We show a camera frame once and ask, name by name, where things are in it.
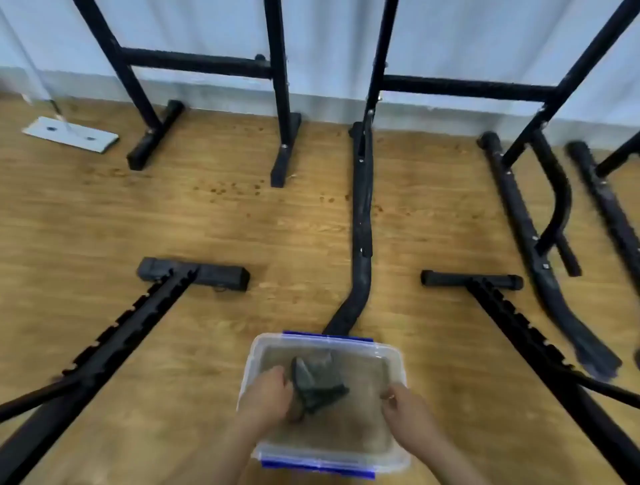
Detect grey cleaning cloth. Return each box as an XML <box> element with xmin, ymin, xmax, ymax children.
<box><xmin>289</xmin><ymin>352</ymin><xmax>351</xmax><ymax>416</ymax></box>

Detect person's right hand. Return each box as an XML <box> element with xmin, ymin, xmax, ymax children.
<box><xmin>379</xmin><ymin>382</ymin><xmax>443</xmax><ymax>458</ymax></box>

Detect clear plastic container blue clips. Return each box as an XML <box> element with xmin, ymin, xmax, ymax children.
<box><xmin>237</xmin><ymin>330</ymin><xmax>412</xmax><ymax>480</ymax></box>

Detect black padded weight bench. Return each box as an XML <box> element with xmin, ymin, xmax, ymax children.
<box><xmin>0</xmin><ymin>257</ymin><xmax>251</xmax><ymax>485</ymax></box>

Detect person's left forearm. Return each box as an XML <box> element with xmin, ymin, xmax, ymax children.
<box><xmin>187</xmin><ymin>422</ymin><xmax>263</xmax><ymax>485</ymax></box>

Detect white flat mop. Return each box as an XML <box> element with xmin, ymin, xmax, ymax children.
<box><xmin>0</xmin><ymin>7</ymin><xmax>120</xmax><ymax>153</ymax></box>

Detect person's left hand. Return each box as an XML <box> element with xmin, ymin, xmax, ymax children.
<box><xmin>237</xmin><ymin>365</ymin><xmax>295</xmax><ymax>443</ymax></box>

